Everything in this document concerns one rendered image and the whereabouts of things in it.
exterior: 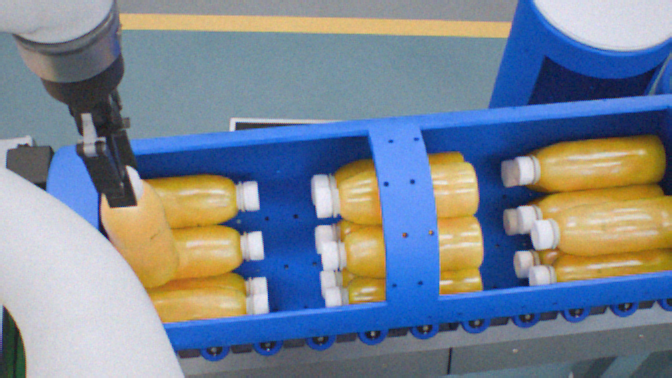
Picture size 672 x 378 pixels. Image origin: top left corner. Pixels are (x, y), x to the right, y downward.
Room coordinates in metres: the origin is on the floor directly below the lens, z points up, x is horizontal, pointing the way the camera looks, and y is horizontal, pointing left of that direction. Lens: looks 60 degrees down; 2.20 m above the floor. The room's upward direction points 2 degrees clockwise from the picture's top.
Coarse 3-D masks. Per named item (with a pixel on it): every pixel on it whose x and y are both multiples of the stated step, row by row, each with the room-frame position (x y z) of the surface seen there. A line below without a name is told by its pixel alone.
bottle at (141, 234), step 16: (144, 192) 0.50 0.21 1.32; (112, 208) 0.48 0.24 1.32; (128, 208) 0.48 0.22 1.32; (144, 208) 0.48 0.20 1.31; (160, 208) 0.49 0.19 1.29; (112, 224) 0.47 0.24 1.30; (128, 224) 0.46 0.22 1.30; (144, 224) 0.47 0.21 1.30; (160, 224) 0.48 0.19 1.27; (112, 240) 0.47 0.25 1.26; (128, 240) 0.46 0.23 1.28; (144, 240) 0.46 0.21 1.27; (160, 240) 0.48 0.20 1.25; (128, 256) 0.46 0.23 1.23; (144, 256) 0.46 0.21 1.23; (160, 256) 0.47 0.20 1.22; (176, 256) 0.49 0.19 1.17; (144, 272) 0.46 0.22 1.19; (160, 272) 0.47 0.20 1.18; (176, 272) 0.48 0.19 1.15
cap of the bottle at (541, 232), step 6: (534, 222) 0.59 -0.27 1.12; (540, 222) 0.58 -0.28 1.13; (546, 222) 0.58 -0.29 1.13; (534, 228) 0.58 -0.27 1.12; (540, 228) 0.57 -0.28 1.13; (546, 228) 0.57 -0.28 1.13; (534, 234) 0.57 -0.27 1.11; (540, 234) 0.56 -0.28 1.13; (546, 234) 0.56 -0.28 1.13; (552, 234) 0.57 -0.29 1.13; (534, 240) 0.57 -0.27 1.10; (540, 240) 0.56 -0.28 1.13; (546, 240) 0.56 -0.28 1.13; (552, 240) 0.56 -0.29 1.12; (534, 246) 0.56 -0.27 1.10; (540, 246) 0.55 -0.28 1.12; (546, 246) 0.55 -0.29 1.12
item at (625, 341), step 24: (552, 312) 0.54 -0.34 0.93; (336, 336) 0.49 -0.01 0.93; (552, 336) 0.51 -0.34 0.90; (576, 336) 0.52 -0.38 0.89; (600, 336) 0.52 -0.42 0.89; (624, 336) 0.52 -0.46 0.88; (648, 336) 0.53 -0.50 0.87; (336, 360) 0.46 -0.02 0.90; (360, 360) 0.47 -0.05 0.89; (384, 360) 0.47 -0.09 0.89; (408, 360) 0.47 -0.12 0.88; (432, 360) 0.48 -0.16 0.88; (456, 360) 0.48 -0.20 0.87; (480, 360) 0.48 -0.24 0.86; (504, 360) 0.49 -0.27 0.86; (528, 360) 0.49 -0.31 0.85; (552, 360) 0.50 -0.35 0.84; (576, 360) 0.50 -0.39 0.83
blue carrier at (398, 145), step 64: (256, 128) 0.68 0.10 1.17; (320, 128) 0.67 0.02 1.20; (384, 128) 0.66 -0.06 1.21; (448, 128) 0.74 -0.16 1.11; (512, 128) 0.76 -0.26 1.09; (576, 128) 0.77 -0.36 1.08; (640, 128) 0.79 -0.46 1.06; (64, 192) 0.54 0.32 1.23; (384, 192) 0.56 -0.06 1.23; (512, 192) 0.71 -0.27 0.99; (320, 256) 0.60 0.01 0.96; (512, 256) 0.62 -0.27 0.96; (192, 320) 0.43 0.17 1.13; (256, 320) 0.43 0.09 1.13; (320, 320) 0.44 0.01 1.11; (384, 320) 0.45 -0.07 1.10; (448, 320) 0.46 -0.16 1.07
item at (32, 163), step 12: (24, 144) 0.76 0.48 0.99; (12, 156) 0.73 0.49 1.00; (24, 156) 0.73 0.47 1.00; (36, 156) 0.73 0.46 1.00; (48, 156) 0.73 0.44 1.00; (12, 168) 0.71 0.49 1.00; (24, 168) 0.71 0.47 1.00; (36, 168) 0.71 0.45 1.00; (48, 168) 0.71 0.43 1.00; (36, 180) 0.69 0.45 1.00
